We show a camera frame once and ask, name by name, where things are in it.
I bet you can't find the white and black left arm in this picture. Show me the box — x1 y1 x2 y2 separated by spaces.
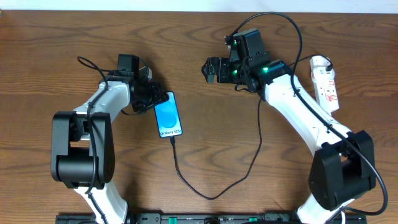
50 69 167 223

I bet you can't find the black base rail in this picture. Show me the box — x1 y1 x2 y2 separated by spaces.
55 212 368 224

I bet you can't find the blue Samsung Galaxy smartphone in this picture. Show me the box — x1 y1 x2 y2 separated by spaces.
154 91 183 138

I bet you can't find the white power strip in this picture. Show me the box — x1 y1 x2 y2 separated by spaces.
311 68 339 114

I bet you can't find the white USB charger adapter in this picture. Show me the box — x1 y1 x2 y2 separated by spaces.
310 55 333 72

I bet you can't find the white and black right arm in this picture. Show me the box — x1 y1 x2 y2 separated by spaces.
201 29 376 223

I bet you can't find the black charger cable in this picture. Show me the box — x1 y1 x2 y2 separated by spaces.
169 53 333 200

